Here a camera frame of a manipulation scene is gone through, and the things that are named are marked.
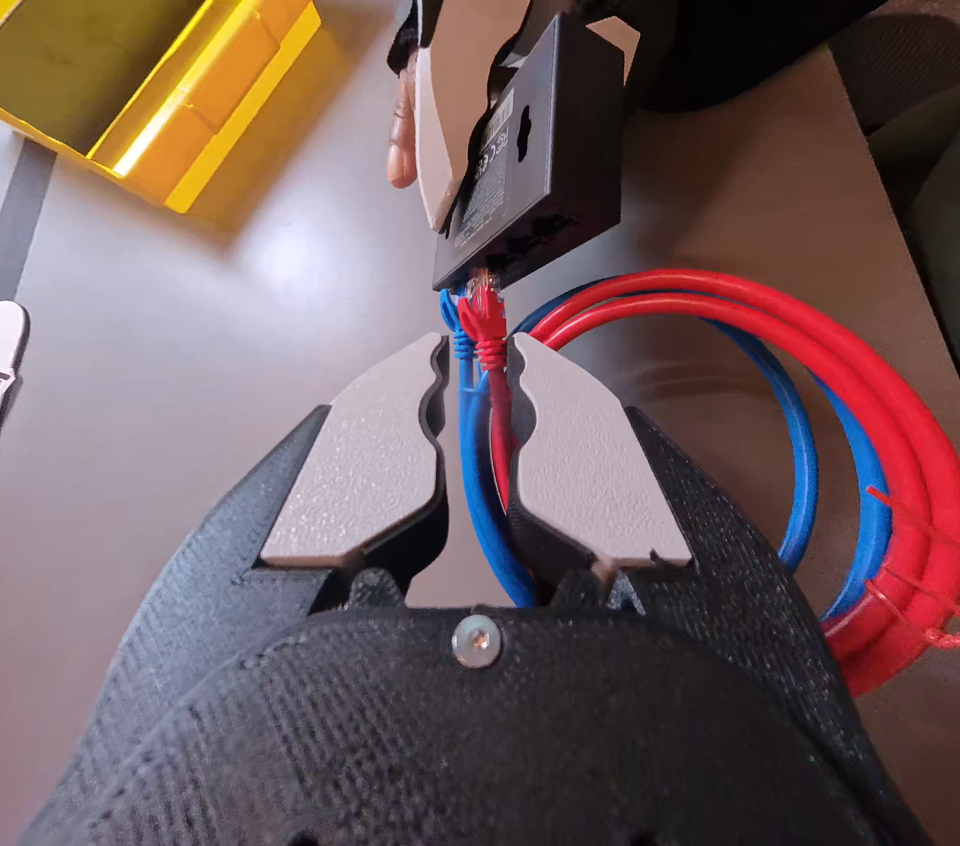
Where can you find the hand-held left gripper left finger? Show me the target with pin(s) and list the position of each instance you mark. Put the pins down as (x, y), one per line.
(367, 463)

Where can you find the yellow plastic bin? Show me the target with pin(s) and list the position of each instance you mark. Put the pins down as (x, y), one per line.
(247, 36)

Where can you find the person's right hand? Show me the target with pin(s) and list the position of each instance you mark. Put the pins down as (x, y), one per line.
(403, 133)

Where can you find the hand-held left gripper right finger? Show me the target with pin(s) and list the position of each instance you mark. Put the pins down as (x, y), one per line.
(592, 478)

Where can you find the white plastic object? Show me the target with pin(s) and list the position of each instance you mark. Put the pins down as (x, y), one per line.
(11, 351)

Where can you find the black network switch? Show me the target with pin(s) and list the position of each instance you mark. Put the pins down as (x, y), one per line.
(577, 133)

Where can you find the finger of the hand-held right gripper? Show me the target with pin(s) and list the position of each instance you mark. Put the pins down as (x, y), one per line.
(619, 40)
(472, 13)

